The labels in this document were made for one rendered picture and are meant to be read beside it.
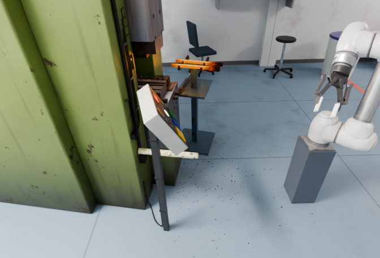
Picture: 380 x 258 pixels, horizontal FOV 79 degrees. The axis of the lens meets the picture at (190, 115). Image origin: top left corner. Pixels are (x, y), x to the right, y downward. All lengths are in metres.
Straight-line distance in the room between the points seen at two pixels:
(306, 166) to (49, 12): 1.94
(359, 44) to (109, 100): 1.30
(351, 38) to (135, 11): 1.12
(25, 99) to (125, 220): 1.19
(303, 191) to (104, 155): 1.62
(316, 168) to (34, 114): 2.01
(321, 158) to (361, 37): 1.02
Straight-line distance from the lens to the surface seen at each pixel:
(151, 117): 1.08
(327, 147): 1.99
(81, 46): 1.42
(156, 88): 1.77
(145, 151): 1.74
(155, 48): 1.60
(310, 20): 5.21
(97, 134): 1.71
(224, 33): 4.76
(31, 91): 1.62
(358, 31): 1.29
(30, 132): 1.86
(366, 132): 1.86
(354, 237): 2.35
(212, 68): 2.12
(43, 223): 2.44
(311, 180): 2.17
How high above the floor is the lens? 1.77
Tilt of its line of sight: 33 degrees down
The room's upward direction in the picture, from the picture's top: 1 degrees counter-clockwise
